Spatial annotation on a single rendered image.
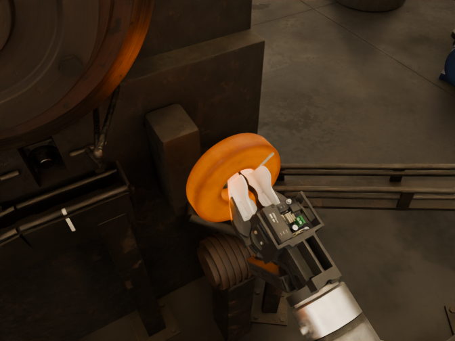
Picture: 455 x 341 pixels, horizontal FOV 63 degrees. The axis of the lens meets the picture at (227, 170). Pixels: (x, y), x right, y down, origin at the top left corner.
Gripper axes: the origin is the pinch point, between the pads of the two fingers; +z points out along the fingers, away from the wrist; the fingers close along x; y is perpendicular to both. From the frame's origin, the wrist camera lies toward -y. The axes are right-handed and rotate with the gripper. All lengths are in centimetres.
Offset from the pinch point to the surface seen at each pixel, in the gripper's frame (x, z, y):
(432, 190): -36.8, -15.3, -8.7
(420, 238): -87, -25, -78
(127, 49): 8.5, 19.7, 8.8
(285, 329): -20, -27, -79
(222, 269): 0.8, -7.3, -32.1
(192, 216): 2.8, 4.5, -25.9
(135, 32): 7.0, 20.3, 10.9
